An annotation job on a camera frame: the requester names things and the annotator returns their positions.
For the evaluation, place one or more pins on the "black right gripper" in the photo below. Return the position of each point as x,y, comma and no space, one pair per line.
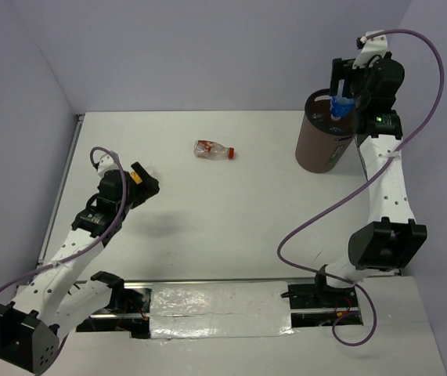
343,69

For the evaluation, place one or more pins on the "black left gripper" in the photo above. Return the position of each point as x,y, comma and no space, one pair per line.
145,189

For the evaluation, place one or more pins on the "blue label white cap bottle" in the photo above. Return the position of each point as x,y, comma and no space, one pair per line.
340,107

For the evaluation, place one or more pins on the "red cap clear bottle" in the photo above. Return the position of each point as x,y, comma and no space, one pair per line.
213,151

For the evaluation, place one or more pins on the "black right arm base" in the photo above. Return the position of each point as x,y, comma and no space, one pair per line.
319,295

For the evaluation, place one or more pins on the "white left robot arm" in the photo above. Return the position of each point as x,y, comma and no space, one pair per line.
35,323

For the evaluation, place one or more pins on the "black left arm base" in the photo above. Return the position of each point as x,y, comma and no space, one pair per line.
128,307

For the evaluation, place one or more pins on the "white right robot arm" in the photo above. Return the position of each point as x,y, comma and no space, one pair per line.
392,237

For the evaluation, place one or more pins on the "brown plastic waste bin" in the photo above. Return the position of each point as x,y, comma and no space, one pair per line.
322,141

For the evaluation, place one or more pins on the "white foil covered front board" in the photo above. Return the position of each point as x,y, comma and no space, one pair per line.
243,329

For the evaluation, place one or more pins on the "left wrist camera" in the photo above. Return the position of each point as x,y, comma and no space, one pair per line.
105,164

